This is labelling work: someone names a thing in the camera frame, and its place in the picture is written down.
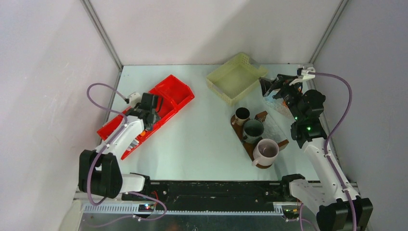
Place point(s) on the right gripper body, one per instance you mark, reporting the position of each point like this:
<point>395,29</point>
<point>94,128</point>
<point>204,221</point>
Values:
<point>289,93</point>

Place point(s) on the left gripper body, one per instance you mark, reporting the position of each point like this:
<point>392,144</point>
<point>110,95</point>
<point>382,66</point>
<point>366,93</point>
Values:
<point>155,119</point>

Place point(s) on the clear textured acrylic tray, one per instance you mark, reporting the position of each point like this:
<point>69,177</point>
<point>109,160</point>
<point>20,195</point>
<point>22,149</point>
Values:
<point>280,108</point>

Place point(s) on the cream plastic basket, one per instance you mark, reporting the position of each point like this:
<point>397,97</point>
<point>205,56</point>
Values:
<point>236,78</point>

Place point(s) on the brown mug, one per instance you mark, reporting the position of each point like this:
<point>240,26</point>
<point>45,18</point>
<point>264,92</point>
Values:
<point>241,115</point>

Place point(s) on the dark green mug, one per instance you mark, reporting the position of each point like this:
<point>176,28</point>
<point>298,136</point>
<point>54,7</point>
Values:
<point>252,131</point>

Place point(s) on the pink white mug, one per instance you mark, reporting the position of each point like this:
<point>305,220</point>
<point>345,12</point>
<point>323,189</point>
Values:
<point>265,153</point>

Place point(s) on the light blue mug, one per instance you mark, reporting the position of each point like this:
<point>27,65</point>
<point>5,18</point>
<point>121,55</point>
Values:
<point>270,101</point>

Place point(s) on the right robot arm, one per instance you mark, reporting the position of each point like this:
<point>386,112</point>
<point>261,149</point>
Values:
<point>338,207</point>

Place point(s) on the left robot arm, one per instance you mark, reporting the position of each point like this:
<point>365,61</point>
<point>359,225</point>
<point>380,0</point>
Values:
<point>99,171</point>

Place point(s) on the white toothbrush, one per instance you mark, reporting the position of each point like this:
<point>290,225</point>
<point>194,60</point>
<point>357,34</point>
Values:
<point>132,146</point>

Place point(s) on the red divided organizer bin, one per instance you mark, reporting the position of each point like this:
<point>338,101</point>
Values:
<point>176,95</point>

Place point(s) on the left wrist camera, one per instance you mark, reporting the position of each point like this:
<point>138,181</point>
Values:
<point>145,101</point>

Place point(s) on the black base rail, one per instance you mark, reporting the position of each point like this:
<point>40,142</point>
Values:
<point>218,196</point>

